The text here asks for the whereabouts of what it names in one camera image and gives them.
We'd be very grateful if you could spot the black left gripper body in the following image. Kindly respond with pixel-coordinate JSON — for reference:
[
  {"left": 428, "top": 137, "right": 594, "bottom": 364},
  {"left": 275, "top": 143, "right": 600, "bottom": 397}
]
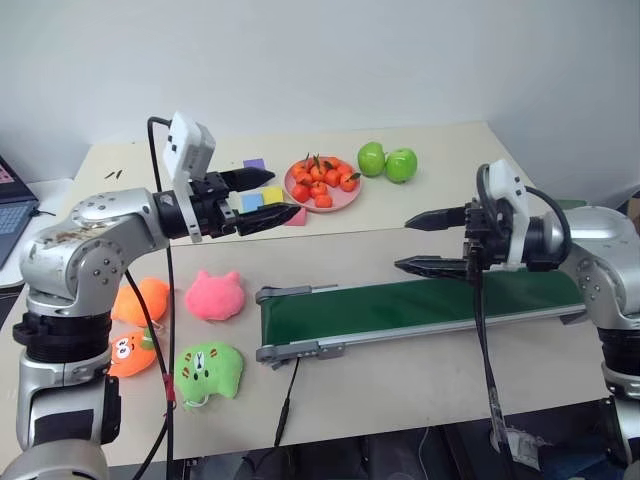
[{"left": 189, "top": 171, "right": 242, "bottom": 239}]

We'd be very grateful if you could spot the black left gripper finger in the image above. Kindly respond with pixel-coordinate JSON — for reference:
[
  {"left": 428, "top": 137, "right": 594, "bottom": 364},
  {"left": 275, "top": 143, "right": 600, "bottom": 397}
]
[
  {"left": 234, "top": 203, "right": 302, "bottom": 237},
  {"left": 225, "top": 168, "right": 276, "bottom": 193}
]

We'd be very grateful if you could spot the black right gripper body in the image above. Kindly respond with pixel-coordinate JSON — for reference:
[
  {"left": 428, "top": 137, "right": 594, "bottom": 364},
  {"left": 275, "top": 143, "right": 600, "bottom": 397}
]
[{"left": 462, "top": 197, "right": 513, "bottom": 274}]

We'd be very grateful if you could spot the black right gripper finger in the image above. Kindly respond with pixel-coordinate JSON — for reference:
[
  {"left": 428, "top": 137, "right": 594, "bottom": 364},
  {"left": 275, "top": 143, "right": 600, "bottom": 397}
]
[
  {"left": 393, "top": 255, "right": 474, "bottom": 282},
  {"left": 404, "top": 208, "right": 470, "bottom": 233}
]

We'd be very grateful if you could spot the green apple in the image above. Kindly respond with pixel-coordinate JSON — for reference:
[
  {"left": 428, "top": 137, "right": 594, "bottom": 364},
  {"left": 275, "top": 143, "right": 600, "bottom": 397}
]
[
  {"left": 386, "top": 147, "right": 419, "bottom": 184},
  {"left": 357, "top": 141, "right": 388, "bottom": 177}
]

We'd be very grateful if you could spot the pink plate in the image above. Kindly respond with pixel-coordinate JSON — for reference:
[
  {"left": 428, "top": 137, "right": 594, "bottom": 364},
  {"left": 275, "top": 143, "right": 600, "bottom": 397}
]
[{"left": 283, "top": 156, "right": 363, "bottom": 215}]

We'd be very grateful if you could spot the pink plush toy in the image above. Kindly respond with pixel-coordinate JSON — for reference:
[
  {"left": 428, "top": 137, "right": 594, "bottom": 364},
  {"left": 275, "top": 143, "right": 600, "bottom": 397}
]
[{"left": 185, "top": 269, "right": 246, "bottom": 322}]

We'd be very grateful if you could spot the orange plush toy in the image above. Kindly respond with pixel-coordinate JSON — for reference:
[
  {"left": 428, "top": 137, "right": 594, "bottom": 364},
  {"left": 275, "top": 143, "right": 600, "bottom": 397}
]
[
  {"left": 106, "top": 328, "right": 157, "bottom": 379},
  {"left": 110, "top": 277, "right": 171, "bottom": 323}
]

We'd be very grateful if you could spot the green plush toy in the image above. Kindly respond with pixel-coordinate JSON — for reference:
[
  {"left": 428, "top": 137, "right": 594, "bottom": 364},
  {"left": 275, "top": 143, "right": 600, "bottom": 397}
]
[{"left": 174, "top": 341, "right": 245, "bottom": 413}]

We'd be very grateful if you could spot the dark laptop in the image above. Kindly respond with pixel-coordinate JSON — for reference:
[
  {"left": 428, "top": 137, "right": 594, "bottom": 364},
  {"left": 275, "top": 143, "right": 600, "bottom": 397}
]
[{"left": 0, "top": 154, "right": 41, "bottom": 269}]

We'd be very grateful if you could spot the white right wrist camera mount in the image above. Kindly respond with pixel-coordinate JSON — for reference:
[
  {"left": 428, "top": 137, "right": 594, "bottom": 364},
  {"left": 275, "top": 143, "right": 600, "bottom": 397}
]
[{"left": 487, "top": 159, "right": 532, "bottom": 272}]

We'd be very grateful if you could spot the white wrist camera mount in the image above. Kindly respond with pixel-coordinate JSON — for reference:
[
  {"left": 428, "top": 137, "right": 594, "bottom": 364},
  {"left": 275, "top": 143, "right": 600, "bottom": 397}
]
[
  {"left": 487, "top": 159, "right": 532, "bottom": 272},
  {"left": 162, "top": 110, "right": 217, "bottom": 244}
]

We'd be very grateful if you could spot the green conveyor belt grey frame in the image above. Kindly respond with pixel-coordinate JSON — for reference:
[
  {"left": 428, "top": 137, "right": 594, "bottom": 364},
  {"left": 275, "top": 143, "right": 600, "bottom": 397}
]
[{"left": 255, "top": 271, "right": 594, "bottom": 372}]

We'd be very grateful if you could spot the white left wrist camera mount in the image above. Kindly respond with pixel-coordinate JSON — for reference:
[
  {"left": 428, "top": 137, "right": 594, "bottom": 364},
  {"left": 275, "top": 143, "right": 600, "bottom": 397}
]
[{"left": 162, "top": 110, "right": 217, "bottom": 244}]

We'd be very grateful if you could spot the short black right wrist cable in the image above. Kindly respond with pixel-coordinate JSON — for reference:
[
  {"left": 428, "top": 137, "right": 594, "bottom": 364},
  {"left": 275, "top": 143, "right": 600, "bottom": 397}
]
[{"left": 523, "top": 186, "right": 572, "bottom": 262}]

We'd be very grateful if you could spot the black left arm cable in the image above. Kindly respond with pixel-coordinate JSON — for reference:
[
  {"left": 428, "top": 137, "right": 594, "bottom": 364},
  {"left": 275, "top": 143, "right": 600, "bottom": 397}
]
[{"left": 110, "top": 116, "right": 177, "bottom": 480}]

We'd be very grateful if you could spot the long black right arm cable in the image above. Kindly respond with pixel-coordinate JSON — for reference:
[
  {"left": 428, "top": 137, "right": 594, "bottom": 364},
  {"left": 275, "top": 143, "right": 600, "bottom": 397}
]
[{"left": 475, "top": 163, "right": 521, "bottom": 474}]

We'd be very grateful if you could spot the black cable with connector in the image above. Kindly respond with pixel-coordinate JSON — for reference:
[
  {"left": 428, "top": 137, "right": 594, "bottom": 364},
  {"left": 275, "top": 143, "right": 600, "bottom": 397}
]
[{"left": 273, "top": 356, "right": 302, "bottom": 448}]

